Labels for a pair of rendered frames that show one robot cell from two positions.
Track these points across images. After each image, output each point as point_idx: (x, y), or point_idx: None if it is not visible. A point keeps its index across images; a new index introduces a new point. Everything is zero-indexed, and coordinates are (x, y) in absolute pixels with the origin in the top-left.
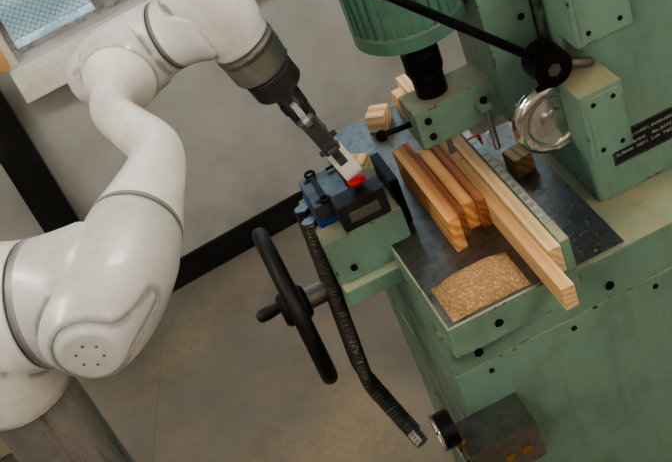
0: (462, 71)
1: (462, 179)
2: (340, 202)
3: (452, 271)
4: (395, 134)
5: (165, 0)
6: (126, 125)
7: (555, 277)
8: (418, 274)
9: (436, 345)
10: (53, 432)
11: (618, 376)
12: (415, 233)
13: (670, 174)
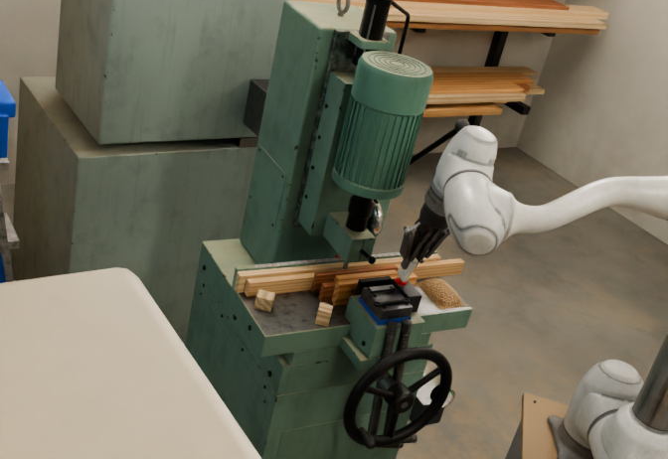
0: (338, 217)
1: (376, 268)
2: (415, 293)
3: (426, 300)
4: (279, 301)
5: (495, 155)
6: (599, 189)
7: (455, 261)
8: (427, 311)
9: (411, 365)
10: None
11: None
12: None
13: None
